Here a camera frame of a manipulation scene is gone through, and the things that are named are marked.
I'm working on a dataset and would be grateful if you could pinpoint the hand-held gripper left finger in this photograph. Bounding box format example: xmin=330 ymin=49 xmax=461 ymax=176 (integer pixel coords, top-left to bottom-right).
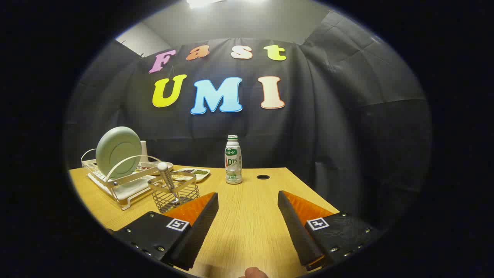
xmin=106 ymin=192 xmax=219 ymax=271

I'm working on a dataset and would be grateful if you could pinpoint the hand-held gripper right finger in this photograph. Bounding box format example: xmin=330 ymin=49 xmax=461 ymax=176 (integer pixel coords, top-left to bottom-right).
xmin=277 ymin=190 xmax=381 ymax=271

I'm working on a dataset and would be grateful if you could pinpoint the metal wire basket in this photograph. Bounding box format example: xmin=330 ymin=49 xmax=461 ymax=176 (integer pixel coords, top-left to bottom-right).
xmin=148 ymin=181 xmax=200 ymax=214

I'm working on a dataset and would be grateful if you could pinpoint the white wire dish rack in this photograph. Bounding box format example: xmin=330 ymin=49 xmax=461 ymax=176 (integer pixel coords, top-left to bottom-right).
xmin=80 ymin=148 xmax=173 ymax=211

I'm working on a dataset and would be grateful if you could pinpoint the light green plate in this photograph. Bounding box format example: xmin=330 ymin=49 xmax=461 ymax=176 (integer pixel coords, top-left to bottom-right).
xmin=95 ymin=126 xmax=143 ymax=178

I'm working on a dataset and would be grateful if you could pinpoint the white divided snack tray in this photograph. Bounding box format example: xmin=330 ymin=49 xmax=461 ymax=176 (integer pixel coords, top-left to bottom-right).
xmin=171 ymin=167 xmax=211 ymax=183

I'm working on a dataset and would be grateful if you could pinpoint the white green drink bottle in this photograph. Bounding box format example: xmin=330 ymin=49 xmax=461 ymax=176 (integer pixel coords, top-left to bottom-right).
xmin=225 ymin=135 xmax=243 ymax=185

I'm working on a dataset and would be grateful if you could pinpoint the white drip tray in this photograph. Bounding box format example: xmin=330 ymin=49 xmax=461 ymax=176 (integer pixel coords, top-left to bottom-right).
xmin=88 ymin=173 xmax=155 ymax=201

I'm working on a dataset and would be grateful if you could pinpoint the black backdrop cloth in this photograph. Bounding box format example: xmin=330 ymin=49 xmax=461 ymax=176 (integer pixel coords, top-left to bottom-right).
xmin=64 ymin=10 xmax=433 ymax=232

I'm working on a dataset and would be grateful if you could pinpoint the ceiling light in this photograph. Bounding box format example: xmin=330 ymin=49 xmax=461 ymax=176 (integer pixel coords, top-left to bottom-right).
xmin=186 ymin=0 xmax=228 ymax=9

